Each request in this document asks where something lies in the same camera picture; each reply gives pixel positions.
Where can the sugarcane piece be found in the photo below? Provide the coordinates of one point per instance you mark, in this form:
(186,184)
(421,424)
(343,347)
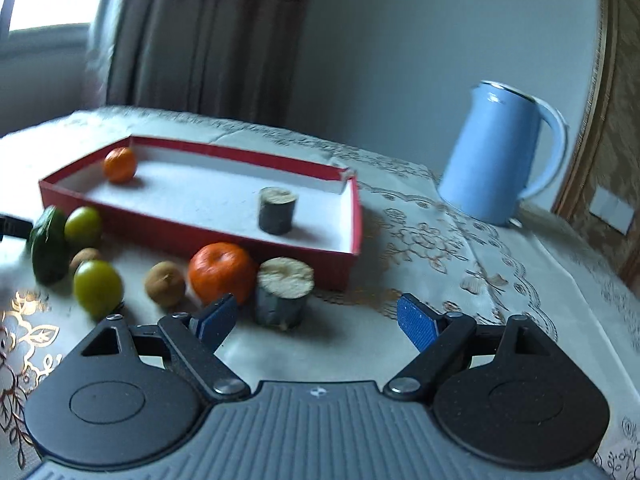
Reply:
(276,210)
(282,295)

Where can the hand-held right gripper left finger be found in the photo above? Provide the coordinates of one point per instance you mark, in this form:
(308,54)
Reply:
(220,321)

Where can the large orange mandarin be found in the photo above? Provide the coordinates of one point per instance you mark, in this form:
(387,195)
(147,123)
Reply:
(220,272)

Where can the green cucumber piece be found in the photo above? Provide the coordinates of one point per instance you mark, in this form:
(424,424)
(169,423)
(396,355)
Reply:
(49,247)

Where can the brown patterned curtain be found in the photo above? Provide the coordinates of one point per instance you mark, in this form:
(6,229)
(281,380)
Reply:
(205,30)

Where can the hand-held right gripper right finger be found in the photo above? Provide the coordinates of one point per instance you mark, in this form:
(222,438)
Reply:
(417,321)

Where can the light blue electric kettle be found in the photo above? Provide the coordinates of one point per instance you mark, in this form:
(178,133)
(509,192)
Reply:
(495,160)

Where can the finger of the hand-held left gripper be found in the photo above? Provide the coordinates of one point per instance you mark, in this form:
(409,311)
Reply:
(14,227)

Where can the white wall switch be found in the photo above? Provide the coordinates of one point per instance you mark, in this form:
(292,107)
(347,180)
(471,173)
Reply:
(610,209)

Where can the small orange mandarin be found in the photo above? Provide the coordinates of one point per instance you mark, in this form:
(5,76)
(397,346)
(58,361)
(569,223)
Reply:
(120,165)

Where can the curved wooden frame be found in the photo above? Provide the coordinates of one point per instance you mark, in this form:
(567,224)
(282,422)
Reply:
(607,60)

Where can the brown longan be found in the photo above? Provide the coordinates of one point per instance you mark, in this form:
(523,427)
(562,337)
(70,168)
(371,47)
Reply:
(84,259)
(165,284)

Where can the embroidered white tablecloth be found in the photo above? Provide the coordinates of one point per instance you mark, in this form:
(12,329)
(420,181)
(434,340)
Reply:
(490,280)

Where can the green round fruit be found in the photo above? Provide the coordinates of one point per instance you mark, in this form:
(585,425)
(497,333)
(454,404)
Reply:
(84,226)
(97,287)

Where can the red cardboard box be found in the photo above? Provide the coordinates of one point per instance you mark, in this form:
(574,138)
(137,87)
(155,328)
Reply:
(200,200)

